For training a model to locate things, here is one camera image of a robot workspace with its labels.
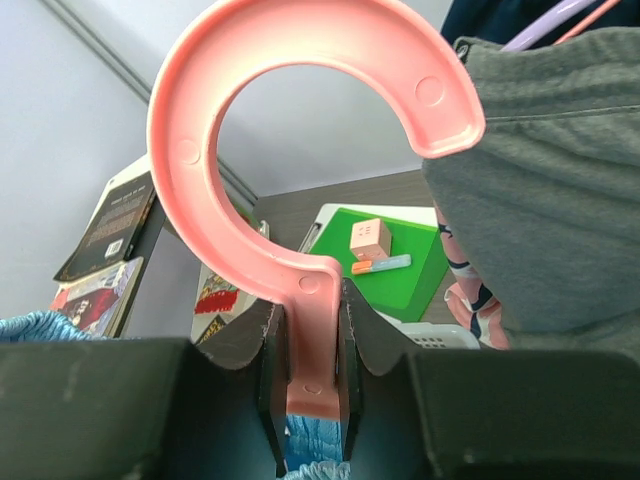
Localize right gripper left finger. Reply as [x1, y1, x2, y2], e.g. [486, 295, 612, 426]
[1, 301, 289, 479]

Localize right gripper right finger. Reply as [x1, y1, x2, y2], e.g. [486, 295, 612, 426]
[338, 280, 639, 479]

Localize light blue shorts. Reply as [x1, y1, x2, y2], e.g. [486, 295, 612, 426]
[1, 311, 351, 479]

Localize pink plastic hanger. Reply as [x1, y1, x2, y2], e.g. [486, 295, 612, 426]
[147, 1, 485, 420]

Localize pink patterned shorts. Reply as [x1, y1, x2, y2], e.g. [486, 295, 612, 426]
[435, 207, 509, 350]

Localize grey shorts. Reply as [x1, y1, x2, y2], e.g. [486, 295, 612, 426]
[423, 27, 639, 356]

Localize navy blue shorts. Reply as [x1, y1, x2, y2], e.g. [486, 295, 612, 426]
[441, 0, 639, 44]

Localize purple hanger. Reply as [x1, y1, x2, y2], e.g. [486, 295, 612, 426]
[502, 0, 595, 52]

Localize thin pink hanger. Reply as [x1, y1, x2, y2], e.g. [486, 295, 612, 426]
[554, 0, 621, 45]

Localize white plastic basket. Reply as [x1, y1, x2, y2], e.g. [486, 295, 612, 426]
[391, 321, 480, 350]

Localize red pink comic book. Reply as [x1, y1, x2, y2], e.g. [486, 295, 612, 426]
[50, 257, 144, 338]

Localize white two-tier shelf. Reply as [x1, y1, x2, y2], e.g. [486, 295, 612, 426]
[104, 154, 271, 341]

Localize blue comic book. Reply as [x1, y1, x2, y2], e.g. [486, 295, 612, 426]
[191, 313, 234, 345]

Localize red yellow book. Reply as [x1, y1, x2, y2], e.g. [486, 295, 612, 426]
[194, 266, 250, 316]

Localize green folder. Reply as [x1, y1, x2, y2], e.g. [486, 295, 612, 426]
[309, 208, 449, 323]

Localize orange blue eraser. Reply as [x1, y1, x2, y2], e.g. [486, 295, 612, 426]
[351, 254, 412, 275]

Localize black clipboard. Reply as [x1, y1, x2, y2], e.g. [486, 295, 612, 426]
[112, 198, 167, 338]

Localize dark brown book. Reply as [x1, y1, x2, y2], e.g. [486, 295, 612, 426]
[53, 172, 156, 283]

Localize pink cube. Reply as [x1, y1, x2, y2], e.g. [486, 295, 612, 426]
[350, 218, 392, 261]

